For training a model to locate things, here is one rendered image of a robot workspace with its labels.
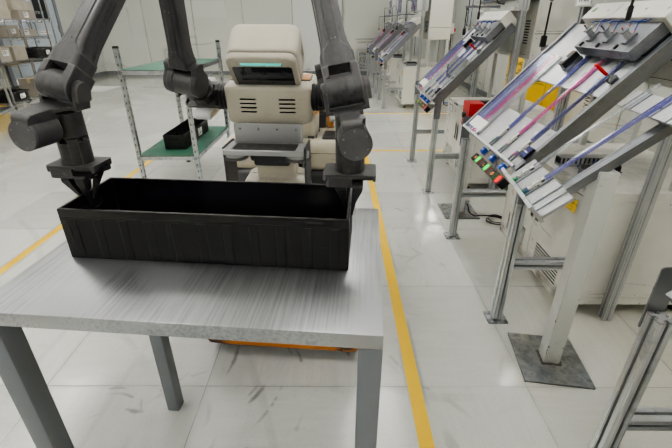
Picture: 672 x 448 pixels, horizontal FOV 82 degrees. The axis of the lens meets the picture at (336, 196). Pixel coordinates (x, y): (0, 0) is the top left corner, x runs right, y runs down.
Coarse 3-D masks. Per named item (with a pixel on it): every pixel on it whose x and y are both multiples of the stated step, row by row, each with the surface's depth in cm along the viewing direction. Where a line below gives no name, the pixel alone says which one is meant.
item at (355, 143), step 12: (324, 96) 68; (336, 108) 71; (348, 108) 69; (360, 108) 67; (348, 120) 63; (360, 120) 62; (348, 132) 63; (360, 132) 63; (348, 144) 64; (360, 144) 64; (372, 144) 64; (348, 156) 65; (360, 156) 65
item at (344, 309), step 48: (0, 288) 70; (48, 288) 70; (96, 288) 70; (144, 288) 70; (192, 288) 70; (240, 288) 70; (288, 288) 70; (336, 288) 70; (0, 336) 67; (192, 336) 63; (240, 336) 62; (288, 336) 61; (336, 336) 61; (48, 432) 78
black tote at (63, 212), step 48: (144, 192) 91; (192, 192) 90; (240, 192) 89; (288, 192) 88; (336, 192) 87; (96, 240) 77; (144, 240) 76; (192, 240) 75; (240, 240) 74; (288, 240) 74; (336, 240) 73
